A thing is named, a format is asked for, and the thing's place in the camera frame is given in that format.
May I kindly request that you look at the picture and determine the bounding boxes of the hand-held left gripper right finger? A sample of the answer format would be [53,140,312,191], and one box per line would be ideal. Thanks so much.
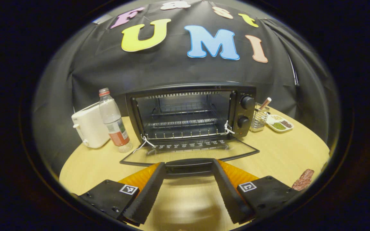
[211,159,301,225]

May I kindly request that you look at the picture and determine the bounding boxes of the metal wire basket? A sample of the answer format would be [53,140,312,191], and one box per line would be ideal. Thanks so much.
[250,104,270,133]

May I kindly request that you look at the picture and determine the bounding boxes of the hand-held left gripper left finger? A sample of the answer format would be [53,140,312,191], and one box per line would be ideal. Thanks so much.
[73,162,167,225]

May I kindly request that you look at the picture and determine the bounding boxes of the brown stick white tip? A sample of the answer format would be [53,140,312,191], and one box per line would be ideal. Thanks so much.
[258,97,272,112]

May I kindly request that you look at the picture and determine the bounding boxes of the black electric oven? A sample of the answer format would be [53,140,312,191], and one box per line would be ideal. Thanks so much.
[120,83,260,180]

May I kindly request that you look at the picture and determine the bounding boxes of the white divided plate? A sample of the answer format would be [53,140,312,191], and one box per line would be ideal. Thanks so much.
[266,114,295,133]

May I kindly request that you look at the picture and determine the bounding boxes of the plastic bottle red label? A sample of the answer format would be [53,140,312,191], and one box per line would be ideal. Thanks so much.
[99,88,133,153]

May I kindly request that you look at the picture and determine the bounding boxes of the red grilled meat slice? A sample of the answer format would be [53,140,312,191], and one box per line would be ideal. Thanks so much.
[292,169,315,192]

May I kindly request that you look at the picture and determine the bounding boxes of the black backdrop cloth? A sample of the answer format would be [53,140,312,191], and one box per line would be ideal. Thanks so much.
[32,0,341,175]

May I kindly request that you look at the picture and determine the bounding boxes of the white toaster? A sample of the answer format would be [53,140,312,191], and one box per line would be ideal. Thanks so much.
[72,101,111,149]

